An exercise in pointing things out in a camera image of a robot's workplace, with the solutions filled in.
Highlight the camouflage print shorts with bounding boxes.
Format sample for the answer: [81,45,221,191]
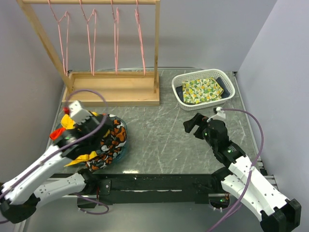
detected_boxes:
[85,114,127,172]

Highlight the yellow shorts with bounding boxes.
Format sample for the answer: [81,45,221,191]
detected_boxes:
[60,114,97,167]

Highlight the orange shorts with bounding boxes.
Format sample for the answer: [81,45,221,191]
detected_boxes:
[49,127,66,141]

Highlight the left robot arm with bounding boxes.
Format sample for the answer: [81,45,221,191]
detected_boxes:
[0,115,113,224]

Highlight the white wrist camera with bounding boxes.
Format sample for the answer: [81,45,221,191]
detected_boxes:
[213,107,226,120]
[69,101,92,124]

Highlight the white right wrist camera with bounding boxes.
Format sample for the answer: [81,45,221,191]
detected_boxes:
[213,107,226,120]

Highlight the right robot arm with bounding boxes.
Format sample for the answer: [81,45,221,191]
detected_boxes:
[183,113,301,232]

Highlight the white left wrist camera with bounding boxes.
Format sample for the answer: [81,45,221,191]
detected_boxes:
[69,101,92,124]

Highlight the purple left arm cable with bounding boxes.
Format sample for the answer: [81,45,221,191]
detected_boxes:
[0,89,110,224]

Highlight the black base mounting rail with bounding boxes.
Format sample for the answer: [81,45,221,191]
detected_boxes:
[80,174,228,205]

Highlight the pink wire hanger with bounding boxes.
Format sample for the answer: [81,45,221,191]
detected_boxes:
[135,0,146,75]
[48,0,70,76]
[79,0,97,76]
[111,0,119,75]

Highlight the white perforated plastic basket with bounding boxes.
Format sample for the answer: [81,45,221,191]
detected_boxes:
[171,69,235,111]

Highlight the dark navy folded cloth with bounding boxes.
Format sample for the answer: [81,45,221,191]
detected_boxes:
[175,77,231,105]

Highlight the wooden hanger rack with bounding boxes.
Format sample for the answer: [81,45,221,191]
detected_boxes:
[17,0,160,106]

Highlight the lemon print cloth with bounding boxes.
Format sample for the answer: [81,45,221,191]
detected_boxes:
[182,77,225,105]

